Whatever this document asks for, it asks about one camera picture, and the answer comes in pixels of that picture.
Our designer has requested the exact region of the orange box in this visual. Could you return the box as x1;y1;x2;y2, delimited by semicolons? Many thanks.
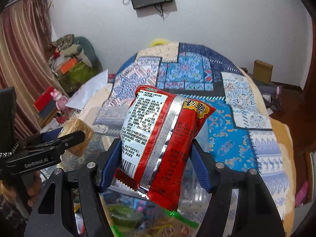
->
58;57;78;74

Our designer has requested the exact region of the grey stuffed cushion pile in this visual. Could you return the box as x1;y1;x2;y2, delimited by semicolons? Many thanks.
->
51;34;103;72

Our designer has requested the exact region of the golden cupcake snack pack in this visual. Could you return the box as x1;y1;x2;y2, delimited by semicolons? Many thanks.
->
58;118;94;157

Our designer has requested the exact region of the white pillow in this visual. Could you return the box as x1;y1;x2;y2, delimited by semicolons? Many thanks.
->
65;70;108;110

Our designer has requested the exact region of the red snack bag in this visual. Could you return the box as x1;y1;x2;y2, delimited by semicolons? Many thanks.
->
115;85;215;211

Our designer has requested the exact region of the striped pink curtain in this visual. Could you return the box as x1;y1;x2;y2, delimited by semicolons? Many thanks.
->
1;0;62;139

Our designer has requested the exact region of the person's left hand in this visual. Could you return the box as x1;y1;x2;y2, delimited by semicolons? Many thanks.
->
1;171;42;208

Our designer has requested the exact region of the red box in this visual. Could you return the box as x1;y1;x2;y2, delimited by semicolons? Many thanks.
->
33;86;54;112

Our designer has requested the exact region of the pink slipper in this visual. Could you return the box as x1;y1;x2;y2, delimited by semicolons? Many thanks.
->
295;181;308;207

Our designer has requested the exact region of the clear plastic storage bin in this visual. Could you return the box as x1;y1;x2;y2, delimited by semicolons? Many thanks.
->
59;105;238;237

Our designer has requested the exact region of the green patterned box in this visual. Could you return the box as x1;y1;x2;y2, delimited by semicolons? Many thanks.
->
58;62;99;96

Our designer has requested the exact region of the green jelly cup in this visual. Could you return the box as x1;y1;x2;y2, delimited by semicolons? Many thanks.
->
107;204;143;229

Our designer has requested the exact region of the pink plush toy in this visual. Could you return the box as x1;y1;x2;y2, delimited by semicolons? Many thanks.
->
50;89;70;113

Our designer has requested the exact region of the patchwork patterned bedspread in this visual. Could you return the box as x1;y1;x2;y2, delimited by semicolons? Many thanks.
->
69;42;295;235

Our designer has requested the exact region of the brown cardboard box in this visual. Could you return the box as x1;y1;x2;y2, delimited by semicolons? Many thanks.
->
253;60;273;84

